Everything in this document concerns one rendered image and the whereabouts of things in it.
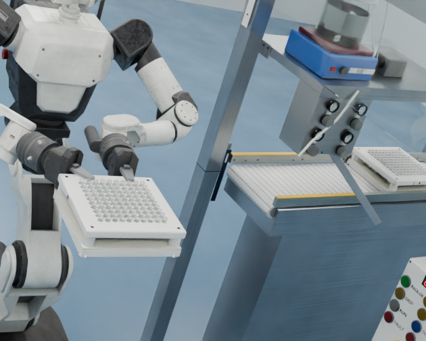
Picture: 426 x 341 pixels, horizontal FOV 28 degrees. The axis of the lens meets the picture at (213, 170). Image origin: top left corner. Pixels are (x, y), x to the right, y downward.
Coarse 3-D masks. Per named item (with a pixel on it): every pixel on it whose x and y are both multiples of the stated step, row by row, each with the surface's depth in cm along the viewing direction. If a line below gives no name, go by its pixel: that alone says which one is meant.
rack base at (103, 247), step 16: (64, 208) 199; (80, 240) 189; (96, 240) 191; (112, 240) 193; (128, 240) 195; (144, 240) 197; (160, 240) 199; (80, 256) 188; (96, 256) 189; (112, 256) 191; (128, 256) 193
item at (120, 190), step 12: (96, 192) 199; (108, 192) 201; (120, 192) 202; (132, 192) 204; (108, 204) 196; (120, 204) 197; (132, 204) 198; (144, 204) 200; (132, 216) 195; (156, 216) 197
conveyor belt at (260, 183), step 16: (240, 176) 279; (256, 176) 281; (272, 176) 285; (288, 176) 288; (304, 176) 292; (320, 176) 296; (336, 176) 300; (352, 176) 304; (256, 192) 272; (272, 192) 274; (288, 192) 277; (304, 192) 281; (320, 192) 284; (336, 192) 288; (272, 208) 266
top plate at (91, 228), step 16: (64, 176) 203; (96, 176) 207; (112, 176) 210; (64, 192) 199; (80, 192) 198; (160, 192) 209; (80, 208) 192; (80, 224) 188; (96, 224) 188; (112, 224) 190; (128, 224) 192; (144, 224) 194; (160, 224) 196; (176, 224) 198
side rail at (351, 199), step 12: (372, 192) 288; (384, 192) 291; (396, 192) 294; (408, 192) 297; (420, 192) 300; (276, 204) 264; (288, 204) 266; (300, 204) 270; (312, 204) 273; (324, 204) 276
